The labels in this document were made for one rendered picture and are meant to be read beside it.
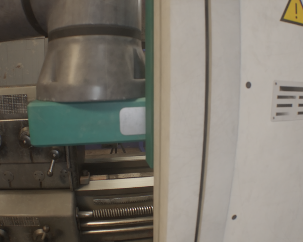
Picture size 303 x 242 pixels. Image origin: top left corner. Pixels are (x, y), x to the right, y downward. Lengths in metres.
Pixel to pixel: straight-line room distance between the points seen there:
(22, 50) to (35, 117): 4.23
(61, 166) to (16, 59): 3.59
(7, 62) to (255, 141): 4.50
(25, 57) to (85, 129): 4.22
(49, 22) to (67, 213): 0.89
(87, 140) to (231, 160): 0.18
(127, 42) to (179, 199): 0.21
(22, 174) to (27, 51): 3.49
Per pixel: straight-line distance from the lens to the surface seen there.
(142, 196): 1.24
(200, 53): 0.23
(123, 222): 1.22
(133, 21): 0.35
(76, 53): 0.31
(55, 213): 1.12
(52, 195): 1.17
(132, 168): 1.58
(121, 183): 1.21
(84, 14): 0.32
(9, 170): 1.22
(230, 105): 0.25
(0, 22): 0.43
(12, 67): 4.59
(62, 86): 0.31
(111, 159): 1.53
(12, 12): 0.40
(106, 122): 0.31
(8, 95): 1.13
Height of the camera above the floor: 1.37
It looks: 11 degrees down
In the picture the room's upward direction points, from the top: straight up
